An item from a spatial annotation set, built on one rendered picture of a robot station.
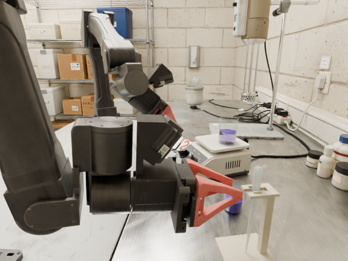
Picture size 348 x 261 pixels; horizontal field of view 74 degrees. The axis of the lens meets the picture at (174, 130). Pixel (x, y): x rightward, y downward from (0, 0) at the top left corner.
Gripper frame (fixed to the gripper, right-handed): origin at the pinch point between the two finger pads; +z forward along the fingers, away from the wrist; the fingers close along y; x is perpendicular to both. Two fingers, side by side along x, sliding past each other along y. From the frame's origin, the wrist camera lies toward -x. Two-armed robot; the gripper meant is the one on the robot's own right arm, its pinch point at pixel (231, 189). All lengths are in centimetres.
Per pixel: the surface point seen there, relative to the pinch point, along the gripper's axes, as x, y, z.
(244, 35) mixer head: -30, 63, 27
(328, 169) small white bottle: 7.1, 20.7, 37.7
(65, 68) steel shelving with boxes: -5, 261, -93
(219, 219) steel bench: 12.6, 9.3, 3.1
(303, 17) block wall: -44, 85, 67
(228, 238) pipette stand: 11.9, 3.2, 2.5
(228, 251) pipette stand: 12.0, 0.6, 1.4
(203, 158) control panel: 6.2, 25.9, 3.9
